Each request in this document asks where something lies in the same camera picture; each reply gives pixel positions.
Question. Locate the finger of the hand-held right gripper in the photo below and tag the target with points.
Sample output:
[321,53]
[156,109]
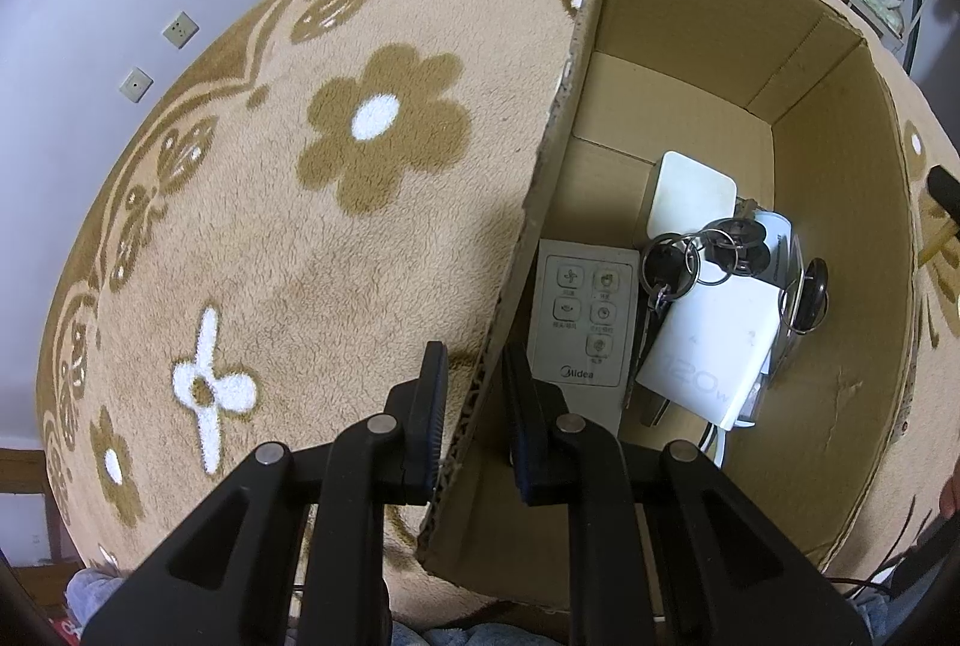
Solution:
[946,187]

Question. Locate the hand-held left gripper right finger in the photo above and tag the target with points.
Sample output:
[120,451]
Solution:
[525,436]

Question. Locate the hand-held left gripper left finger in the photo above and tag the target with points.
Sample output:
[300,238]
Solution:
[427,421]

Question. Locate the cardboard box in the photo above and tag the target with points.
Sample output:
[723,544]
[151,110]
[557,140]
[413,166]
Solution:
[675,16]

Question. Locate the white remote control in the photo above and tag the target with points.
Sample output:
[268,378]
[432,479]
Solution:
[577,353]

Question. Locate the black key fob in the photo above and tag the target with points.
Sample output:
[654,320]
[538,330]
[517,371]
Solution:
[814,286]

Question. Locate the beige floral blanket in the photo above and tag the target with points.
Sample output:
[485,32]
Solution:
[300,278]

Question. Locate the white power charger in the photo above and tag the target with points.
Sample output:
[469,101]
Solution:
[712,346]

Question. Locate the bunch of keys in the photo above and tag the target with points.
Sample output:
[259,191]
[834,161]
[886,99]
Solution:
[664,267]

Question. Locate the white rounded square box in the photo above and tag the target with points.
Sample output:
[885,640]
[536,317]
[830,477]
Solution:
[690,189]

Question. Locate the brown wooden frame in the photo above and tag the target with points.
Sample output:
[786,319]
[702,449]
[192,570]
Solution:
[26,470]

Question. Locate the white wall socket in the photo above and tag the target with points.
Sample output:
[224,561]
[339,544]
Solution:
[181,28]
[136,84]

